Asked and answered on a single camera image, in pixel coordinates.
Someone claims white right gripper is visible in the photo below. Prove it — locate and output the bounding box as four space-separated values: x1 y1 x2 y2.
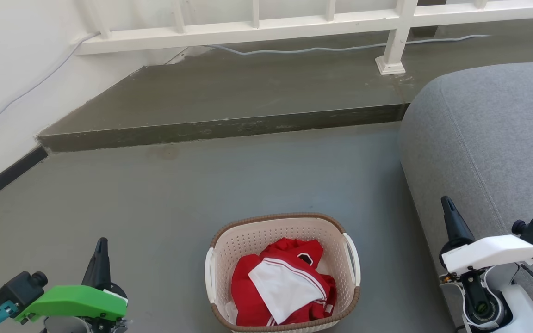
439 196 533 279

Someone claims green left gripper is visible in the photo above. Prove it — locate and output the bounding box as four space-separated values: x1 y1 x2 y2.
14 238 129 325

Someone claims beige plastic laundry basket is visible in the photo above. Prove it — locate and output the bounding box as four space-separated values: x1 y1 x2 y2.
205 212 361 333

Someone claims grey fabric sofa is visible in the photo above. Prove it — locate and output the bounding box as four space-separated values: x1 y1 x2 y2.
398 61 533 333

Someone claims black baseboard strip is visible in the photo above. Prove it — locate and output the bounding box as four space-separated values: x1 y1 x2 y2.
0 146 49 212

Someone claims white paper towel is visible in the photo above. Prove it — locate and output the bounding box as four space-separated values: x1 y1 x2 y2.
223 301 239 325

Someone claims red and white jersey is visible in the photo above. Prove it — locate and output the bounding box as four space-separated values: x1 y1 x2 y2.
231 238 337 327

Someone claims white wooden railing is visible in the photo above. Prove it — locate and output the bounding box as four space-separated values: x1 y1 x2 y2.
73 0 533 76

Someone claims grey wall cable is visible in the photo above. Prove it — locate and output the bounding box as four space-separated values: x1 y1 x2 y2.
0 31 100 139

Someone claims grey floor cable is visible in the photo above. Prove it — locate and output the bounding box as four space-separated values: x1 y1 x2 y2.
204 34 491 56

